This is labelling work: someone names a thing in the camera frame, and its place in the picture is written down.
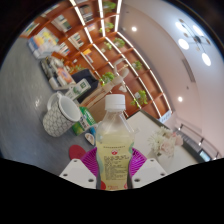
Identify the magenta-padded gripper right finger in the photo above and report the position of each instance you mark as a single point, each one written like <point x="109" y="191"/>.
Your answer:
<point x="150" y="173"/>

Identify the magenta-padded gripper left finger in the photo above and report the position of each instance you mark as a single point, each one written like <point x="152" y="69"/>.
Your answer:
<point x="76" y="173"/>

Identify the clear bottle of yellow drink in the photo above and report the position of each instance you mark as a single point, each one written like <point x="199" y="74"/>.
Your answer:
<point x="115" y="150"/>

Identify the white and pink flower bouquet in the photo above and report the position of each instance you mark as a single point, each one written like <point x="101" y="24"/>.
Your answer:
<point x="165" y="143"/>

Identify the small painted ceramic piece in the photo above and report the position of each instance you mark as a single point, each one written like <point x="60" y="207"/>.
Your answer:
<point x="89" y="138"/>

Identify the flat green and white box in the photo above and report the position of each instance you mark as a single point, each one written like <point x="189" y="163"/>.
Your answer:
<point x="85" y="121"/>

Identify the grey patterned white mug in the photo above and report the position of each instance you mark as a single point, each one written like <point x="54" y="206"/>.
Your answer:
<point x="58" y="121"/>

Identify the beige chair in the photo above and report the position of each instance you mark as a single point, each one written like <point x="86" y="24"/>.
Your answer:
<point x="96" y="110"/>

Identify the recessed ceiling light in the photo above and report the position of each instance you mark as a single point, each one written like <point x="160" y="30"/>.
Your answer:
<point x="180" y="99"/>
<point x="134" y="29"/>

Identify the upright green and white carton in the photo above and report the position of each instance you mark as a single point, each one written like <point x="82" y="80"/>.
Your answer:
<point x="78" y="90"/>

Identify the dark magazine stack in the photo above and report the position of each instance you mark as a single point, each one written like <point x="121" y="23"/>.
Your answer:
<point x="58" y="75"/>

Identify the ceiling air vent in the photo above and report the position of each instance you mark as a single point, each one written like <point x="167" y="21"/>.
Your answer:
<point x="188" y="70"/>

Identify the wooden shelf unit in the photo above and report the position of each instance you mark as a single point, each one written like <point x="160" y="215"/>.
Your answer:
<point x="110" y="56"/>

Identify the ceiling lamp with round bulbs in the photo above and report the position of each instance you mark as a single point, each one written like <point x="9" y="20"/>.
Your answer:
<point x="183" y="44"/>

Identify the black ceiling track rail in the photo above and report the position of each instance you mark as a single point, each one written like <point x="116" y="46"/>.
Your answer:
<point x="200" y="141"/>

